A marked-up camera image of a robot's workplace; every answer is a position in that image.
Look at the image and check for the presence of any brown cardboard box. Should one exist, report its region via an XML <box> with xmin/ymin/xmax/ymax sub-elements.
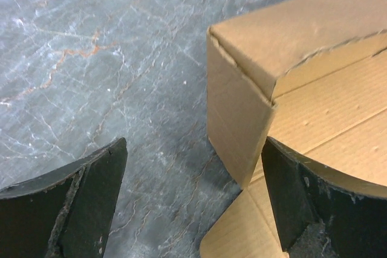
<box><xmin>200</xmin><ymin>0</ymin><xmax>386</xmax><ymax>257</ymax></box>

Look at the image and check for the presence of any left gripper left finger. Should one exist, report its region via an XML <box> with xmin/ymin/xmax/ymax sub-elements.
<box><xmin>1</xmin><ymin>138</ymin><xmax>128</xmax><ymax>257</ymax></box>

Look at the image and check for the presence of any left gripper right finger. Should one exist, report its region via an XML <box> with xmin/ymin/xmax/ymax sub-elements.
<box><xmin>261</xmin><ymin>137</ymin><xmax>386</xmax><ymax>257</ymax></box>

